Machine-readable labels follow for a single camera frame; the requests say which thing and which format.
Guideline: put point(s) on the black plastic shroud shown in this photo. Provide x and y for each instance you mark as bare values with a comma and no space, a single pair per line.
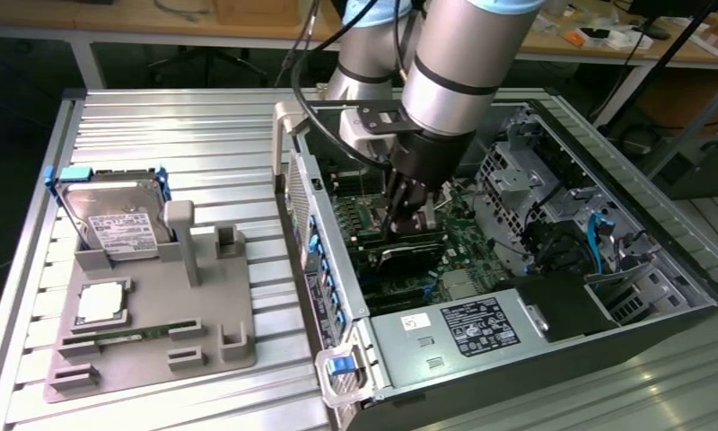
550,305

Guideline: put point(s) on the black tripod pole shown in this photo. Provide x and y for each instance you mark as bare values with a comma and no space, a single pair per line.
676,49

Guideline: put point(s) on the black chair base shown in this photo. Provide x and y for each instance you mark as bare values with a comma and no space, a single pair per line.
215,58

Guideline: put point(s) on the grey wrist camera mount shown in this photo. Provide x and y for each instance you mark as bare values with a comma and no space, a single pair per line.
365,130

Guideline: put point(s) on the blue case latch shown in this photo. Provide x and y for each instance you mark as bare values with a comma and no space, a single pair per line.
339,366

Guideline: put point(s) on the orange white desk object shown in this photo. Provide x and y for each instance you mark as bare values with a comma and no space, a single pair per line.
598,36

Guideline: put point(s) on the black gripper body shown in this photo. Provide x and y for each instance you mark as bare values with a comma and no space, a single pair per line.
430,152

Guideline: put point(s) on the black monitor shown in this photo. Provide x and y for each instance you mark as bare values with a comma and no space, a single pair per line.
664,5

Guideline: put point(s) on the hard disk drive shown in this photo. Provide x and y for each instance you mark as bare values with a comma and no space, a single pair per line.
75,174

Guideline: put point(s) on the black RAM slot bank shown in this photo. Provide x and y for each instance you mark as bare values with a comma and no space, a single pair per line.
347,179

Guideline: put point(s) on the grey vented drive tray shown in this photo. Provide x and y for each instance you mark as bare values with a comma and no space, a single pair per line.
628,301

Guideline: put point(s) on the wooden desk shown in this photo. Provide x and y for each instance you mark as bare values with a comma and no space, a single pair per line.
156,27

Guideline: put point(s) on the aluminium profile frame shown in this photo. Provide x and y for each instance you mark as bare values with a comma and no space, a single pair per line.
714,108

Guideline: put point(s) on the dark grey box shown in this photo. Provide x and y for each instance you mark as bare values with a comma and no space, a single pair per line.
706,170

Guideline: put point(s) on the thin metal locking lever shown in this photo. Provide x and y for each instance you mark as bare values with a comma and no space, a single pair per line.
367,184

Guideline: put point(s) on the silver CPU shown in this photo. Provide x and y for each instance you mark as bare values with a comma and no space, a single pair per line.
99,303

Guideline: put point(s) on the long black expansion slot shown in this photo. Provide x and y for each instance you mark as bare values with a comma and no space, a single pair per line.
394,294
397,306

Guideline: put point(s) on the silver finned heat sink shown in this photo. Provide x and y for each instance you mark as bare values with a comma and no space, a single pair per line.
457,285

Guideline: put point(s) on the CPU socket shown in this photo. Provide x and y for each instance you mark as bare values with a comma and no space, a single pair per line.
373,211

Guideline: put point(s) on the black green graphics card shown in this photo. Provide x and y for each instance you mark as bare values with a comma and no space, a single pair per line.
406,260

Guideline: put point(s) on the brown cardboard box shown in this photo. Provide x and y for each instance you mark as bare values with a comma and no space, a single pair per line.
257,11

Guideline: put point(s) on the grey power supply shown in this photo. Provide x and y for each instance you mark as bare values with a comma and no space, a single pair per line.
418,350

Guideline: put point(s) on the blue slot retainer row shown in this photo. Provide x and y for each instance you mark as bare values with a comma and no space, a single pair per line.
320,251

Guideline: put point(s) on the green bare RAM stick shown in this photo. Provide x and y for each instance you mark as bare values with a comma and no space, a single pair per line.
132,336

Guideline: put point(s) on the grey parts rack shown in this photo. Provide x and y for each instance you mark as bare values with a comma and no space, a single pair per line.
156,287

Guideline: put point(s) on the green motherboard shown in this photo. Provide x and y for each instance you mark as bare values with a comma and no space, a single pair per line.
466,242

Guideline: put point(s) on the metal disk bay cage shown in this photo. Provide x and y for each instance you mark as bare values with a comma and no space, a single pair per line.
509,179

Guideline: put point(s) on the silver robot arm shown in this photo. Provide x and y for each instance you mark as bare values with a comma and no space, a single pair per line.
454,67

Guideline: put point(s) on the open black PC case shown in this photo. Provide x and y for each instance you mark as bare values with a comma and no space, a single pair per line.
574,134

